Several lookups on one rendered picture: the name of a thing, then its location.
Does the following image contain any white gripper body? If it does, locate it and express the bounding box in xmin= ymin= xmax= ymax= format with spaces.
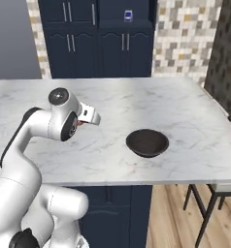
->
xmin=87 ymin=107 xmax=102 ymax=127

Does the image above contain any black bowl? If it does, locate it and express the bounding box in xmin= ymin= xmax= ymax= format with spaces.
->
xmin=125 ymin=128 xmax=171 ymax=159

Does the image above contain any grey fridge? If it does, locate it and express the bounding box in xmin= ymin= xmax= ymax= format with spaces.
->
xmin=0 ymin=0 xmax=43 ymax=80

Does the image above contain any dark blue cupboard run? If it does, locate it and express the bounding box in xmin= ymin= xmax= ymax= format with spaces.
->
xmin=37 ymin=0 xmax=159 ymax=79

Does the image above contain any dark blue island cupboard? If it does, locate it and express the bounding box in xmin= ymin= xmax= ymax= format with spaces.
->
xmin=67 ymin=185 xmax=153 ymax=248

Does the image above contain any black stool with pale seat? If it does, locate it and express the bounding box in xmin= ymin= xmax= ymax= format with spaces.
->
xmin=182 ymin=182 xmax=231 ymax=248

